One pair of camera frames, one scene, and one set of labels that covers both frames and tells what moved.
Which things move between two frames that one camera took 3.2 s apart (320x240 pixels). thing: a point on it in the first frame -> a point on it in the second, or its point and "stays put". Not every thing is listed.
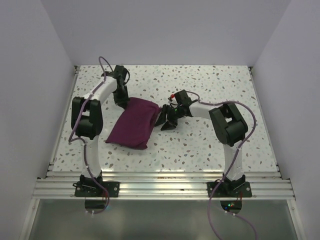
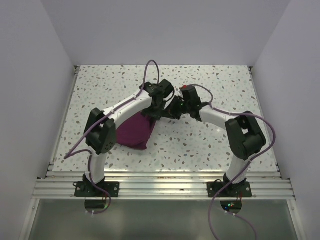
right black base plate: [229, 189] stays put
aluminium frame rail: [161, 185] stays put
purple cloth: [132, 127] stays put
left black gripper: [122, 102] -> [156, 115]
